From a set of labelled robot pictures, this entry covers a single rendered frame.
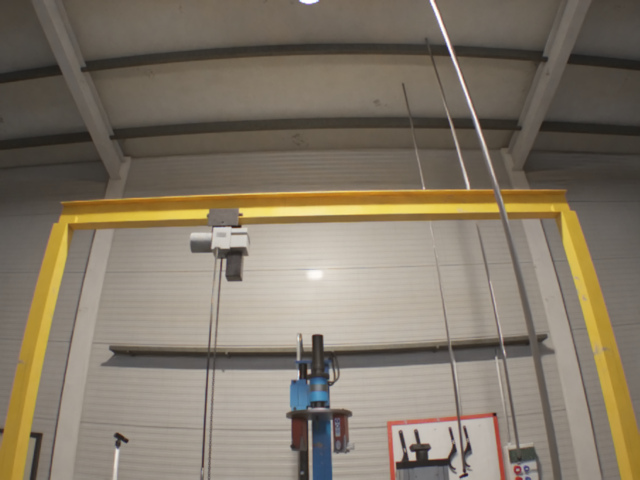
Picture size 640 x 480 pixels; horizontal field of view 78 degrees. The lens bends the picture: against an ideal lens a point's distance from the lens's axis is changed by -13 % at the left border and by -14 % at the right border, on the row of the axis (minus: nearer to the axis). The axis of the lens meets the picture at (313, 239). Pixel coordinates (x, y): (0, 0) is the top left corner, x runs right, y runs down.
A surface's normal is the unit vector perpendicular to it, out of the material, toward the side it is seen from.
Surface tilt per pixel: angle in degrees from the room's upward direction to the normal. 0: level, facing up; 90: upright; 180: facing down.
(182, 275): 90
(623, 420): 90
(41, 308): 90
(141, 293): 90
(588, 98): 173
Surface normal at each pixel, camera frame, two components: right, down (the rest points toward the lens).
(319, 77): 0.02, 0.80
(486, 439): -0.01, -0.50
